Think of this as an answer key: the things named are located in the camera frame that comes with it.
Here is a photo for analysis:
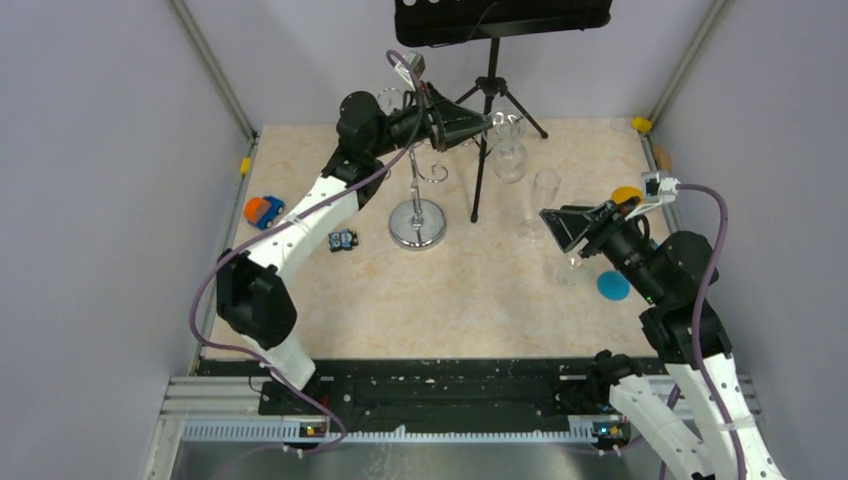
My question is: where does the yellow corner clamp right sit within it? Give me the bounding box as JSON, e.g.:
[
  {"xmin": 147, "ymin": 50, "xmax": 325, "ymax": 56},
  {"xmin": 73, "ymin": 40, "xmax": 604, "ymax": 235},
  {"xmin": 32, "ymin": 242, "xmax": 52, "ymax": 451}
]
[{"xmin": 631, "ymin": 116, "xmax": 653, "ymax": 134}]

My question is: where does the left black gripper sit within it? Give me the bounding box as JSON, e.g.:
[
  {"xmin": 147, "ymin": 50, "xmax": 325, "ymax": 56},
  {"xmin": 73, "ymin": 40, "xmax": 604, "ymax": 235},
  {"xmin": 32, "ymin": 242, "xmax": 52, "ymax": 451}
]
[{"xmin": 368, "ymin": 79, "xmax": 491, "ymax": 157}]

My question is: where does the chrome wine glass rack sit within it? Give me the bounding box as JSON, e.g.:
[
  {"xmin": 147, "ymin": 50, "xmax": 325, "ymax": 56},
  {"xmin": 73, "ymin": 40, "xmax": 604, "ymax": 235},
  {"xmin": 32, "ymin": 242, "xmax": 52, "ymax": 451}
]
[{"xmin": 377, "ymin": 87, "xmax": 465, "ymax": 252}]

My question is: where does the clear flute glass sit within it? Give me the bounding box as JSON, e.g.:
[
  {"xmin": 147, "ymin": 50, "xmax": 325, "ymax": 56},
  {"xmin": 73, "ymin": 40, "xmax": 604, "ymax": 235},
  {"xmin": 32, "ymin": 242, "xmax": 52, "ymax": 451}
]
[{"xmin": 517, "ymin": 169, "xmax": 562, "ymax": 242}]

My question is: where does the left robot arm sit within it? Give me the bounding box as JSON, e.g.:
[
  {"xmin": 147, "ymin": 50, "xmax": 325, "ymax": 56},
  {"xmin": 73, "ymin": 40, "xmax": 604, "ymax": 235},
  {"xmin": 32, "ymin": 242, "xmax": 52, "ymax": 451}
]
[{"xmin": 215, "ymin": 82, "xmax": 492, "ymax": 414}]

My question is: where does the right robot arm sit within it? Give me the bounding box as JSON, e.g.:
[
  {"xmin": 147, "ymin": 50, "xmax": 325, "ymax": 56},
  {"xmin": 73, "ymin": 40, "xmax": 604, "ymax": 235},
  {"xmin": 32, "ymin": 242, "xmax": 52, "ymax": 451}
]
[{"xmin": 539, "ymin": 199, "xmax": 784, "ymax": 479}]

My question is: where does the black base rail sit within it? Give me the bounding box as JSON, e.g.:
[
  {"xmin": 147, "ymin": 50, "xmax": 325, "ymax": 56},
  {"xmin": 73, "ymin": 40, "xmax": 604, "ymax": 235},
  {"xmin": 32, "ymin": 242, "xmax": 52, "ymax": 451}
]
[{"xmin": 198, "ymin": 357, "xmax": 637, "ymax": 450}]

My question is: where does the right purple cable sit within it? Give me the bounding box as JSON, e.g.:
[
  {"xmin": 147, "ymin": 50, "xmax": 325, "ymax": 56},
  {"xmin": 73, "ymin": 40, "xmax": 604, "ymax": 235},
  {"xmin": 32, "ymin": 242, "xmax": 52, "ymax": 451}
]
[{"xmin": 659, "ymin": 183, "xmax": 750, "ymax": 480}]

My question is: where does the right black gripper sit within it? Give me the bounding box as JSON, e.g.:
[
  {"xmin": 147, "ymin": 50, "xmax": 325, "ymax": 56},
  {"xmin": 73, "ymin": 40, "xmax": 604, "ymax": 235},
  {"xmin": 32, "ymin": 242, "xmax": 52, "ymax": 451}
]
[{"xmin": 539, "ymin": 194, "xmax": 666, "ymax": 303}]

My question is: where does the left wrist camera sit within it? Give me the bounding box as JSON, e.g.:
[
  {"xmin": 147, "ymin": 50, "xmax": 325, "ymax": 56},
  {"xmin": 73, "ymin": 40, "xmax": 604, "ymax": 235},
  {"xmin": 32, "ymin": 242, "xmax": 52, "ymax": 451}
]
[{"xmin": 394, "ymin": 50, "xmax": 426, "ymax": 90}]

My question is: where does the black music stand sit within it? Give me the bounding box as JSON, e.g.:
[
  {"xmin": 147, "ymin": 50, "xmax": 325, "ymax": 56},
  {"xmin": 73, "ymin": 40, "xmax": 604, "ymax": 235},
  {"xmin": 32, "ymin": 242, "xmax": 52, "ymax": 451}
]
[{"xmin": 394, "ymin": 0, "xmax": 613, "ymax": 224}]

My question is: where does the blue wine glass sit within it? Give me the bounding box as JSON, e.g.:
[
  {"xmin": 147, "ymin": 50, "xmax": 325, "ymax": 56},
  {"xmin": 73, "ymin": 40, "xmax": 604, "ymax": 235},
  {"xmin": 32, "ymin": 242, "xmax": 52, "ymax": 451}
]
[{"xmin": 596, "ymin": 270, "xmax": 631, "ymax": 301}]

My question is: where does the small blue owl toy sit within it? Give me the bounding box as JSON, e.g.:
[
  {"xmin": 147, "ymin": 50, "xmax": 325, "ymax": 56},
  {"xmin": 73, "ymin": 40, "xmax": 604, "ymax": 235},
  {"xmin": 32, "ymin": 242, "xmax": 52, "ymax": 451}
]
[{"xmin": 328, "ymin": 229, "xmax": 359, "ymax": 253}]

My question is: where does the orange and blue toy car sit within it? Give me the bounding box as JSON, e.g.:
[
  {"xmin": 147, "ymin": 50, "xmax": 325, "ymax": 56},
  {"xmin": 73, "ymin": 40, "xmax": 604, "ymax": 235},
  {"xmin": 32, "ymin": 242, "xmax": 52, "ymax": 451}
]
[{"xmin": 243, "ymin": 195, "xmax": 285, "ymax": 230}]

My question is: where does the orange wine glass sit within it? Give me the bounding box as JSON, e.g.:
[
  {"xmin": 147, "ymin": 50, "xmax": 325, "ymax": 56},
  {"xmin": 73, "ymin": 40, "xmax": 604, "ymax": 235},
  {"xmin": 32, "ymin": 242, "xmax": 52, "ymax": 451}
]
[{"xmin": 610, "ymin": 186, "xmax": 643, "ymax": 204}]

